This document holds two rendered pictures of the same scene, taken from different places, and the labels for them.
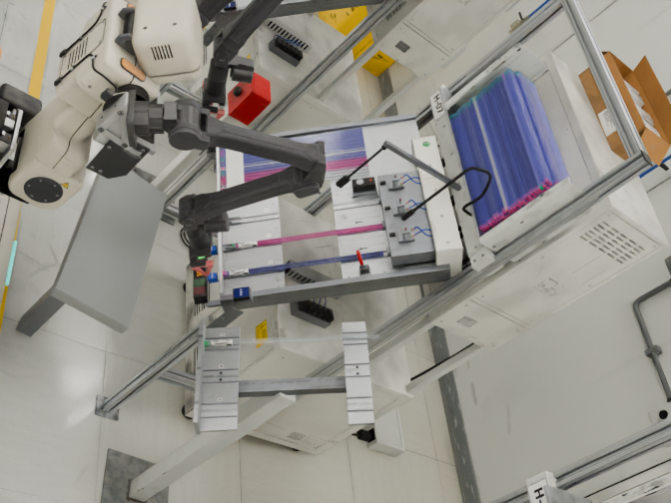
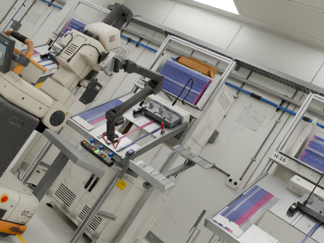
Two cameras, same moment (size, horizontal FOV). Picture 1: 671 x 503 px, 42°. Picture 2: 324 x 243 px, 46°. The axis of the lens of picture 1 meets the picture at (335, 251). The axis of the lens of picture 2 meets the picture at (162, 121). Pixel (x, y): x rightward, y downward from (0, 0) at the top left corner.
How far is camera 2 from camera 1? 1.84 m
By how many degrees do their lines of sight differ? 40
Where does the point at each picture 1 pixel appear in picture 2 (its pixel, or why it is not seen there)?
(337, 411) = not seen: hidden behind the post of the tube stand
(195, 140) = (135, 67)
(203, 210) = (120, 111)
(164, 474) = not seen: outside the picture
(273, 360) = (132, 191)
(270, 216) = not seen: hidden behind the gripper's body
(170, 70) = (113, 47)
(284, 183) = (148, 90)
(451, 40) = (103, 82)
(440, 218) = (175, 108)
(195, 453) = (138, 228)
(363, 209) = (142, 118)
